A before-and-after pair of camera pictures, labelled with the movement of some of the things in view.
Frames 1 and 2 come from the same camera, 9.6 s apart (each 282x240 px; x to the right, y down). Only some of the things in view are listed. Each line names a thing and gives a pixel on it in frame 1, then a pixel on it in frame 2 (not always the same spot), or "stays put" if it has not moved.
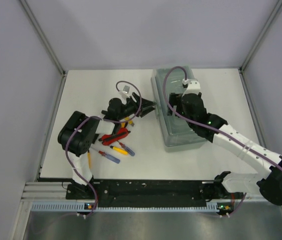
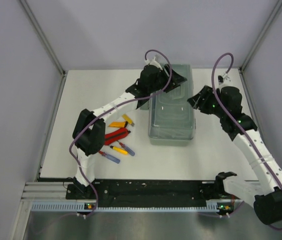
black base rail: [151, 192] stays put
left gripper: [148, 105] → [176, 80]
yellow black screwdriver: [116, 149] stays put
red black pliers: [108, 139] stays put
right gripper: [173, 102] → [199, 100]
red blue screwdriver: [112, 158] stays put
